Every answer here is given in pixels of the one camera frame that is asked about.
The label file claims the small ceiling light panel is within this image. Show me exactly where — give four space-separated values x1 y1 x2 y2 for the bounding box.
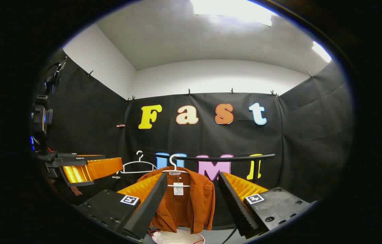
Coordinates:
312 41 332 63

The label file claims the white plastic clothes hanger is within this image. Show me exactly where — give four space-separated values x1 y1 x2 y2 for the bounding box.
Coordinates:
120 150 158 175
162 154 191 188

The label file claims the black metal clothes rack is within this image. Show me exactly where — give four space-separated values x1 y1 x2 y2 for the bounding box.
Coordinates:
136 152 276 185

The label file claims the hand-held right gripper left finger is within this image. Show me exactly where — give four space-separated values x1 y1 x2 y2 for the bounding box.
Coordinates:
76 172 168 240

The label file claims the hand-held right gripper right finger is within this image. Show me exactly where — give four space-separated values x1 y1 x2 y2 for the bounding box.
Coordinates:
218 171 314 237

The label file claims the black floor cable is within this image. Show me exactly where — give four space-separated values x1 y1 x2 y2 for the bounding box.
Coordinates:
221 227 239 244

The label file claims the large ceiling light panel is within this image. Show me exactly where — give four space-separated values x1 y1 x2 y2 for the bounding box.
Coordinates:
191 0 278 27

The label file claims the rust orange corduroy jacket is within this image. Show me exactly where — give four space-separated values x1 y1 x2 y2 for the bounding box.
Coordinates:
137 166 216 234

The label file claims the white laundry hamper pink rim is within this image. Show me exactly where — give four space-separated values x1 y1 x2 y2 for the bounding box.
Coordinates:
151 229 206 244

